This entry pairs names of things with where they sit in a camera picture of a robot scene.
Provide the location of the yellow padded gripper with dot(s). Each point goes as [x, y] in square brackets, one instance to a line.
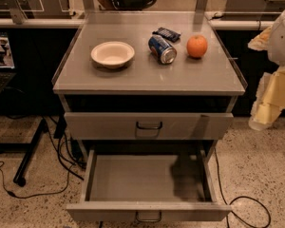
[283, 42]

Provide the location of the grey drawer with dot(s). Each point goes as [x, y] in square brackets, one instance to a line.
[148, 188]
[148, 126]

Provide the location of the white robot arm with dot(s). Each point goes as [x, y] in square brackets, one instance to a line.
[270, 94]

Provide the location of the grey metal drawer cabinet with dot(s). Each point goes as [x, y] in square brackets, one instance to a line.
[210, 84]

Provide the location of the grey top drawer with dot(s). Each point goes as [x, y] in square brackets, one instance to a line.
[148, 126]

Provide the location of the orange fruit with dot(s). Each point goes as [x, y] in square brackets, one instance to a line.
[197, 46]

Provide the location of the dark blue snack packet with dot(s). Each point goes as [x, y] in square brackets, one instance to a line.
[168, 34]

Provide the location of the blue soda can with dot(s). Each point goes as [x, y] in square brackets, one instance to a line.
[162, 50]

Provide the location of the black desk leg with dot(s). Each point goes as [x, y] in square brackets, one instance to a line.
[28, 148]

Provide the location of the laptop with lit screen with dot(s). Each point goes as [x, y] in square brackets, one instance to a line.
[7, 65]

